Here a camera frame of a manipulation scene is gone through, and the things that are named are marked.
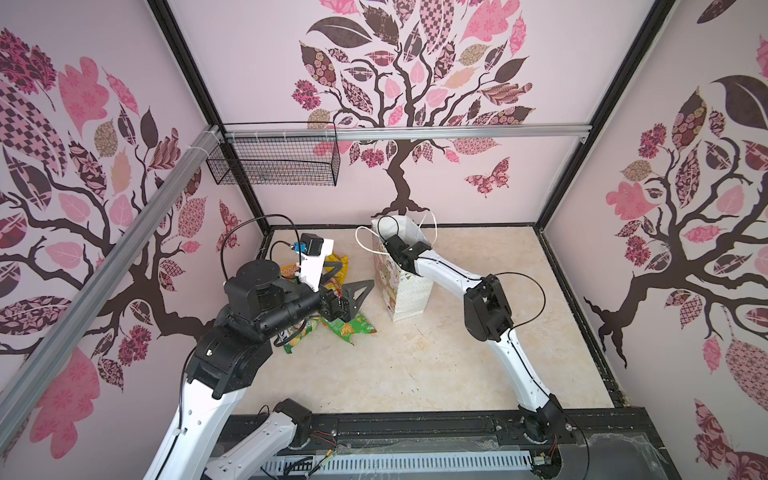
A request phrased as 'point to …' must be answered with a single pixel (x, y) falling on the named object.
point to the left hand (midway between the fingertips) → (356, 281)
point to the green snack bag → (358, 325)
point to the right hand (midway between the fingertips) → (394, 284)
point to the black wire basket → (276, 154)
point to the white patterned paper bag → (402, 292)
